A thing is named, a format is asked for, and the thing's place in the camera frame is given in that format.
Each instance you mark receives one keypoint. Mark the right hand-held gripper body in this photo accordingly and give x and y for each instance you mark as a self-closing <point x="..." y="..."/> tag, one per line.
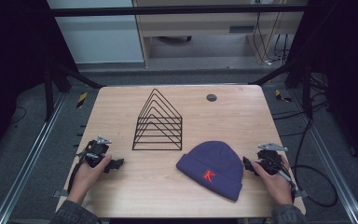
<point x="270" y="161"/>

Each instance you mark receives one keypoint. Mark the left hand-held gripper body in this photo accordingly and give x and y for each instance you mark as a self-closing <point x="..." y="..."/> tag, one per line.
<point x="95" y="152"/>

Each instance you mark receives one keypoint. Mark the purple knit beanie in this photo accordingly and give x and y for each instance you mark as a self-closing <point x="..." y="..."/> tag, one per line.
<point x="213" y="169"/>

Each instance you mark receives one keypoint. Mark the person's left hand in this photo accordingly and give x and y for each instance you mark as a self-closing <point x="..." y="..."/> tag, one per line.
<point x="87" y="179"/>

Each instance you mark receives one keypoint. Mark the person's right hand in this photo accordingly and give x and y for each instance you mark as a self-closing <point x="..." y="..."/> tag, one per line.
<point x="275" y="186"/>

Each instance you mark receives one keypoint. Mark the black yellow tape strip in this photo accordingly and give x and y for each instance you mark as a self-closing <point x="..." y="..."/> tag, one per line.
<point x="282" y="96"/>
<point x="81" y="100"/>

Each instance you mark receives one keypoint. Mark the grey table grommet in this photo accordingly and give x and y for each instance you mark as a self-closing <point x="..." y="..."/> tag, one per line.
<point x="211" y="98"/>

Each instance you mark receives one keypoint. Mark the black metal stand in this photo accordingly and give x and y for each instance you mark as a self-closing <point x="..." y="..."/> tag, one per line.
<point x="48" y="93"/>
<point x="306" y="90"/>

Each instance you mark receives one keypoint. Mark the white cabinet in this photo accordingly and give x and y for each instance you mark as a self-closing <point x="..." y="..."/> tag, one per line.
<point x="99" y="37"/>

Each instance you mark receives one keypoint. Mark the wooden desk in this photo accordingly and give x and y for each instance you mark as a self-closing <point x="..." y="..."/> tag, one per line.
<point x="199" y="23"/>

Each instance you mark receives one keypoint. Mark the metal table bracket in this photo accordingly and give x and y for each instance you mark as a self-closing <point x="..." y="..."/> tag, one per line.
<point x="59" y="193"/>
<point x="301" y="193"/>

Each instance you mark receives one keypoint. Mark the aluminium floor rail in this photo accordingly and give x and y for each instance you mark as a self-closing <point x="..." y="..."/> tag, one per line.
<point x="332" y="161"/>
<point x="28" y="158"/>

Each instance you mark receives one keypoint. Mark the black horizontal frame bar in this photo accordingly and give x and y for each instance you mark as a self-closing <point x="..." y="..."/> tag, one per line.
<point x="167" y="10"/>

